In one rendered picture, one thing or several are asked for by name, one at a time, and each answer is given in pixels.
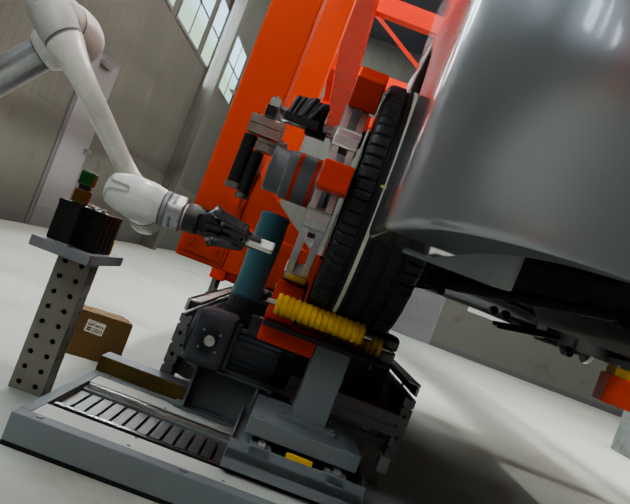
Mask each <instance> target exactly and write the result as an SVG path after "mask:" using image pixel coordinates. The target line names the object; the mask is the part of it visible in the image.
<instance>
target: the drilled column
mask: <svg viewBox="0 0 630 504"><path fill-rule="evenodd" d="M98 267H99V266H85V265H83V264H80V263H77V262H75V261H72V260H69V259H67V258H64V257H61V256H59V255H58V257H57V260H56V262H55V265H54V267H53V270H52V273H51V275H50V278H49V280H48V283H47V285H46V288H45V291H44V293H43V296H42V298H41V301H40V304H39V306H38V309H37V311H36V314H35V317H34V319H33V322H32V324H31V327H30V329H29V332H28V335H27V337H26V340H25V342H24V345H23V348H22V350H21V353H20V355H19V358H18V361H17V363H16V366H15V368H14V371H13V373H12V376H11V379H10V381H9V384H8V386H11V387H13V388H16V389H18V390H21V391H24V392H26V393H29V394H32V395H34V396H37V397H41V396H43V395H45V394H47V393H49V392H51V390H52V387H53V384H54V382H55V379H56V377H57V374H58V371H59V369H60V366H61V364H62V361H63V358H64V356H65V353H66V351H67V348H68V345H69V343H70V340H71V338H72V335H73V332H74V330H75V327H76V325H77V322H78V319H79V317H80V314H81V312H82V309H83V306H84V304H85V301H86V299H87V296H88V293H89V291H90V288H91V286H92V283H93V280H94V278H95V275H96V273H97V270H98Z"/></svg>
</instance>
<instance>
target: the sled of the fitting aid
mask: <svg viewBox="0 0 630 504"><path fill-rule="evenodd" d="M252 409H253V408H251V407H249V406H246V405H243V407H242V410H241V412H240V414H239V417H238V419H237V421H236V424H235V426H234V429H233V431H232V433H231V436H230V438H229V441H228V444H227V446H226V449H225V452H224V454H223V457H222V459H221V462H220V465H219V466H222V467H224V468H227V469H230V470H232V471H235V472H237V473H240V474H243V475H245V476H248V477H251V478H253V479H256V480H259V481H261V482H264V483H267V484H269V485H272V486H275V487H277V488H280V489H283V490H285V491H288V492H291V493H293V494H296V495H299V496H301V497H304V498H307V499H309V500H312V501H314V502H317V503H320V504H361V501H362V498H363V496H364V493H365V490H366V486H365V482H364V479H363V476H362V472H361V469H360V466H358V468H357V471H356V473H352V472H349V471H346V470H344V469H341V468H338V467H336V466H333V465H330V464H328V463H325V462H323V461H320V460H317V459H315V458H312V457H309V456H307V455H304V454H301V453H299V452H296V451H293V450H291V449H288V448H285V447H283V446H280V445H277V444H275V443H272V442H269V441H267V440H264V439H261V438H259V437H256V436H253V435H251V434H248V433H246V432H245V430H246V427H247V424H248V421H249V418H250V415H251V412H252Z"/></svg>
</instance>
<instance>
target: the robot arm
mask: <svg viewBox="0 0 630 504"><path fill-rule="evenodd" d="M25 5H26V10H27V12H28V15H29V17H30V20H31V22H32V24H33V26H34V28H35V29H34V30H33V31H32V33H31V35H30V38H28V39H27V40H25V41H23V42H21V43H20V44H18V45H16V46H14V47H13V48H11V49H9V50H7V51H6V52H4V53H2V54H1V55H0V98H1V97H3V96H5V95H7V94H8V93H10V92H12V91H14V90H15V89H17V88H19V87H21V86H22V85H24V84H26V83H28V82H29V81H31V80H33V79H35V78H36V77H38V76H40V75H42V74H43V73H45V72H47V71H49V70H52V71H60V70H63V72H64V73H65V75H66V76H67V78H68V80H69V81H70V83H71V85H72V86H73V88H74V90H75V92H76V94H77V96H78V98H79V100H80V102H81V104H82V106H83V108H84V110H85V112H86V114H87V115H88V117H89V119H90V121H91V123H92V125H93V127H94V129H95V131H96V133H97V135H98V137H99V139H100V141H101V143H102V145H103V147H104V149H105V151H106V153H107V155H108V157H109V159H110V161H111V163H112V165H113V167H114V169H115V171H116V173H114V174H113V175H111V176H110V177H109V179H108V180H107V182H106V183H105V186H104V190H103V201H104V202H105V203H106V204H107V205H108V206H109V207H111V208H112V209H113V210H115V211H117V212H119V213H121V215H122V216H124V217H126V218H127V221H128V222H129V224H130V226H131V227H132V228H133V229H134V230H135V231H136V232H138V233H141V234H144V235H152V234H153V233H156V232H158V231H161V230H162V229H163V228H164V227H166V228H169V229H171V230H174V231H178V230H179V229H180V227H181V230H182V231H185V232H187V233H190V234H199V235H200V236H201V237H204V239H205V241H206V243H205V245H206V246H207V247H209V246H216V247H221V248H227V249H232V250H237V251H241V250H242V249H243V248H244V247H248V248H251V249H254V250H260V251H263V252H265V253H268V254H272V252H273V249H274V247H275V243H273V242H270V241H268V240H265V239H262V237H261V236H258V235H256V234H253V233H251V232H250V230H249V227H250V226H249V225H248V224H246V223H244V222H243V221H241V220H239V219H238V218H236V217H234V216H233V215H231V214H229V213H227V212H226V211H224V210H223V209H222V208H221V207H220V206H219V205H217V206H216V208H215V209H213V210H212V211H211V210H204V207H203V206H200V205H197V204H195V203H190V204H189V198H187V197H184V196H181V195H179V194H176V193H174V192H171V191H168V190H166V189H165V188H163V187H162V186H161V185H159V184H157V183H155V182H153V181H150V180H148V179H145V178H143V177H142V175H141V174H140V172H139V171H138V169H137V167H136V165H135V163H134V161H133V159H132V157H131V155H130V153H129V151H128V149H127V147H126V144H125V142H124V140H123V138H122V135H121V133H120V131H119V129H118V126H117V124H116V122H115V120H114V117H113V115H112V113H111V111H110V108H109V106H108V104H107V102H106V99H105V97H104V95H103V93H102V90H101V88H100V86H99V84H98V81H97V79H96V77H95V74H94V71H93V69H92V66H91V62H93V61H95V60H96V59H98V58H99V57H100V55H101V54H102V52H103V49H104V43H105V40H104V34H103V32H102V29H101V27H100V25H99V23H98V22H97V20H96V19H95V18H94V17H93V16H92V15H91V13H89V12H88V11H87V10H86V9H85V8H84V7H83V6H81V5H79V4H78V3H77V2H76V1H74V0H25Z"/></svg>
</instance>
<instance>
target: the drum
mask: <svg viewBox="0 0 630 504"><path fill-rule="evenodd" d="M323 162H325V161H324V160H321V159H318V158H315V157H313V156H310V155H307V154H305V153H302V152H300V151H297V150H294V151H291V150H288V149H286V148H283V147H280V146H277V147H276V149H275V150H274V151H273V155H272V157H271V160H270V162H269V163H268V165H267V170H266V173H265V176H264V178H263V180H262V182H263V183H262V189H263V190H266V191H269V192H271V193H274V194H277V197H278V198H281V199H284V200H286V201H289V202H292V203H294V204H297V205H300V206H302V207H304V208H307V206H308V204H309V203H310V202H311V199H312V196H313V194H314V191H315V188H316V184H317V183H316V180H317V178H319V176H320V173H321V170H322V164H323ZM330 197H331V194H330V193H327V192H324V191H322V194H321V196H320V199H319V201H318V204H317V205H318V206H320V207H323V208H326V207H327V205H328V202H329V199H330Z"/></svg>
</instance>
